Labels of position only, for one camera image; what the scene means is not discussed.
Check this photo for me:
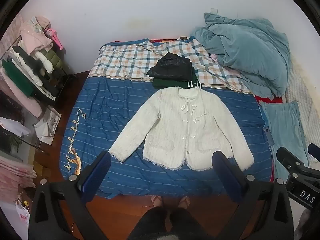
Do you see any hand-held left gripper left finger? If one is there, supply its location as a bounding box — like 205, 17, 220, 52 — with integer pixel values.
28, 151, 112, 240

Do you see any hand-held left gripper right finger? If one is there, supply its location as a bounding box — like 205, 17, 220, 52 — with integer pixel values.
211, 151, 294, 240

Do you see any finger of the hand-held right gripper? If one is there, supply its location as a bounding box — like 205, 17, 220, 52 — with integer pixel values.
276, 146, 310, 168
308, 143, 320, 157

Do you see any white fringed knit jacket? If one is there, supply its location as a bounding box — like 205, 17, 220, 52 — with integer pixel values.
108, 86, 255, 172

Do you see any row of hanging clothes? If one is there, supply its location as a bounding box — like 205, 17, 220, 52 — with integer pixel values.
0, 16, 72, 103

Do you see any pink clothes hanger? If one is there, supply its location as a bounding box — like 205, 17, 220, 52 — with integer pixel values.
46, 28, 64, 51

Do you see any teal pillow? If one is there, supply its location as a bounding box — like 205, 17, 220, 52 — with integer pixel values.
259, 101, 310, 183

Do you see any person's right foot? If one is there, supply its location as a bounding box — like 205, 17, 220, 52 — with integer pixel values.
177, 196, 191, 209

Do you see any person's foot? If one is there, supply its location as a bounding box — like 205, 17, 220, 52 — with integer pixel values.
177, 196, 191, 209
151, 195, 164, 208

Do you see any white textured blanket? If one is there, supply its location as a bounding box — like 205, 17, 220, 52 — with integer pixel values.
285, 55, 320, 160

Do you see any red cloth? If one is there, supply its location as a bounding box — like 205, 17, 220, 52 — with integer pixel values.
254, 95, 283, 104

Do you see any person's left foot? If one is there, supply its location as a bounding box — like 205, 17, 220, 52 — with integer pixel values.
151, 195, 164, 208

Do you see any blue striped plaid bed sheet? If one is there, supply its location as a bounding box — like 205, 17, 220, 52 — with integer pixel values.
59, 38, 275, 199

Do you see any white printed cloth bag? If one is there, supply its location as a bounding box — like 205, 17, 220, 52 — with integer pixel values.
34, 105, 62, 145

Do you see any stack of pink folded cloths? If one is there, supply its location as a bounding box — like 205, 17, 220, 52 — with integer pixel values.
0, 155, 38, 188

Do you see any white plastic bag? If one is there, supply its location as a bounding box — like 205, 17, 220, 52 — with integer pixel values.
15, 199, 32, 240

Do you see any white folded cloth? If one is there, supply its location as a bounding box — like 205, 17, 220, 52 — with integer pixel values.
0, 116, 31, 137

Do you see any green garment with striped trim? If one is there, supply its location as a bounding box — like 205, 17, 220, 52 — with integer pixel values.
152, 65, 202, 90

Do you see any pink fleece blanket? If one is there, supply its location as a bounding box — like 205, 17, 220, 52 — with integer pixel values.
0, 70, 43, 118

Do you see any teal quilt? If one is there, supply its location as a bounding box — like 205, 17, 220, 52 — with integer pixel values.
190, 12, 292, 98

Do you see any black leather jacket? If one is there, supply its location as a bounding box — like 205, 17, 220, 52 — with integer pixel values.
146, 52, 194, 82

